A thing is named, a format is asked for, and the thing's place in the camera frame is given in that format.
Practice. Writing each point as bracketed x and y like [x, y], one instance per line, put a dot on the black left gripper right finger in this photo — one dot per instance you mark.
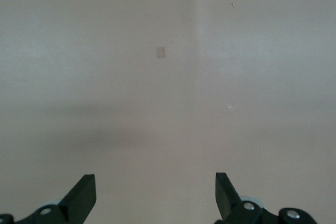
[228, 203]

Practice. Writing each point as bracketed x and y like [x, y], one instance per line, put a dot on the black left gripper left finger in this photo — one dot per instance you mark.
[78, 200]

